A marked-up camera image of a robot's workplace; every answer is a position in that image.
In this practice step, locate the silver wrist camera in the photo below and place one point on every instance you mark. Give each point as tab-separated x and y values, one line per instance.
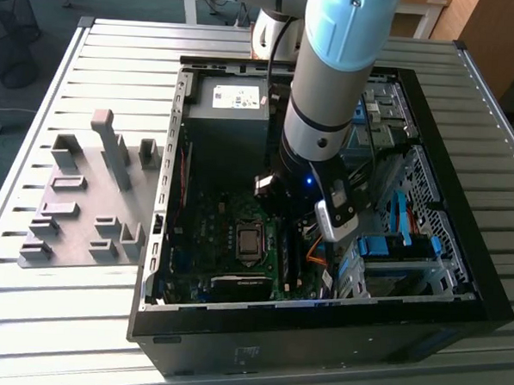
337	218

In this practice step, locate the silver CPU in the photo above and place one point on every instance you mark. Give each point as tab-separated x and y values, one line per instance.
250	241

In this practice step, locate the CPU socket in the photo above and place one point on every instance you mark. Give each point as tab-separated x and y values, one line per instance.
251	226

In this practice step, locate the grey power supply unit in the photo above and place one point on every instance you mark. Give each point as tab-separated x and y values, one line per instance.
225	139

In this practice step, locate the grey parts rack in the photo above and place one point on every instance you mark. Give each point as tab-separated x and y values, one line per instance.
89	192

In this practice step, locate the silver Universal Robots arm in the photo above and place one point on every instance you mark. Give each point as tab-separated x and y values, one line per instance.
332	75

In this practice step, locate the black RAM slot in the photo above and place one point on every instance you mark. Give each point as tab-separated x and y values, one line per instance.
277	249

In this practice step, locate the green motherboard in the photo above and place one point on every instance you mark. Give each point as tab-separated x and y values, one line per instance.
202	241

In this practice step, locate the brown wooden cabinet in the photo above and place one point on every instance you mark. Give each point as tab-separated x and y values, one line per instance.
502	41

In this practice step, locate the grey metal drive cage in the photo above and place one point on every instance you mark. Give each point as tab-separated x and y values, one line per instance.
394	122

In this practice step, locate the large blue drive latch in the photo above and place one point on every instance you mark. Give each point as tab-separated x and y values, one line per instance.
358	113

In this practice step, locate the hard disk in blue carrier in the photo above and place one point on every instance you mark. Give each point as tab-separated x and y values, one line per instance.
372	246

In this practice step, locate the black PC case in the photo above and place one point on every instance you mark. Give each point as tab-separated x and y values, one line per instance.
275	344

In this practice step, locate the grey metal disk bay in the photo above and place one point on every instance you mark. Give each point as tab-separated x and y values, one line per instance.
404	265

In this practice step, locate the black mesh waste basket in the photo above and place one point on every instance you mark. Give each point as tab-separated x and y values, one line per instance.
11	37

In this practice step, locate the black graphics card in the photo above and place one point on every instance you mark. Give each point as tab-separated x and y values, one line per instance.
241	288

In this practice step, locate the blue disk bay latch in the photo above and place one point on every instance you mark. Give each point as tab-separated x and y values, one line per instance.
344	270

